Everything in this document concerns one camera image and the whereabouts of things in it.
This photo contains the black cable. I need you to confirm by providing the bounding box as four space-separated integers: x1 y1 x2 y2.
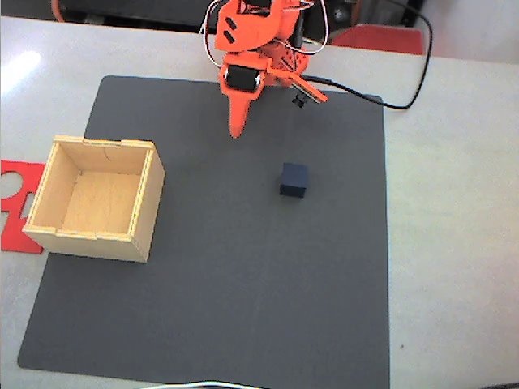
302 0 434 110

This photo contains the dark grey mat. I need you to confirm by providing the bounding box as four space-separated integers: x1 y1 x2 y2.
16 75 391 389

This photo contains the white cable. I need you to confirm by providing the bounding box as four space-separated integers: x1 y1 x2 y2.
137 379 268 389

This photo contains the red flat plate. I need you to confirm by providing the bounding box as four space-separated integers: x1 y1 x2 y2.
330 24 426 56

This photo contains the dark blue cube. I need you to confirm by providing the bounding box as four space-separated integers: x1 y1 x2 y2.
278 161 310 199

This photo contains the open wooden box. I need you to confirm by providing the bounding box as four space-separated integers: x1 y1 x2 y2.
22 135 166 264

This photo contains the red sheet with cutouts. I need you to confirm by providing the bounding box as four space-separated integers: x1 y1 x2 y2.
0 160 46 255

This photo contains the orange bracket with black camera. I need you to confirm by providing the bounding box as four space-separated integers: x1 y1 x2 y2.
267 66 328 109

